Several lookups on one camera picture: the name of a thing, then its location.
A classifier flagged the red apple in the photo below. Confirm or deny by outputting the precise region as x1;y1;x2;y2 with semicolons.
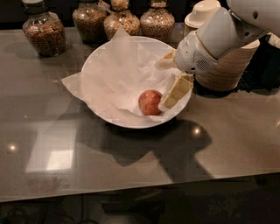
138;89;162;116

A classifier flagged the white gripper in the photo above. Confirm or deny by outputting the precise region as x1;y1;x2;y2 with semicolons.
155;31;218;112

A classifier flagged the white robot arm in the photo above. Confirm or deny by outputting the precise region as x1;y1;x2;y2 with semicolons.
156;0;280;74

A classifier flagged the glass jar of dark cereal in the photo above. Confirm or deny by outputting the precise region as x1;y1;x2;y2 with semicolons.
72;0;107;43

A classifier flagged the glass jar of pale grains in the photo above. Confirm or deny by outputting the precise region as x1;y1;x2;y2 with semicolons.
140;0;175;43

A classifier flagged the glass jar of brown grains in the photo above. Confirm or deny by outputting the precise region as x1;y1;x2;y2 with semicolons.
22;0;66;57

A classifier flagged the white paper liner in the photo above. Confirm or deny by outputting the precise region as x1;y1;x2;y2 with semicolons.
61;26;192;126

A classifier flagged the white bowl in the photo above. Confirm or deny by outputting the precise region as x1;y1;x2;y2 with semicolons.
80;35;194;130

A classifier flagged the glass jar of light cereal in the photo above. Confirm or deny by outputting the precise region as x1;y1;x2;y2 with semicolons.
103;0;140;40

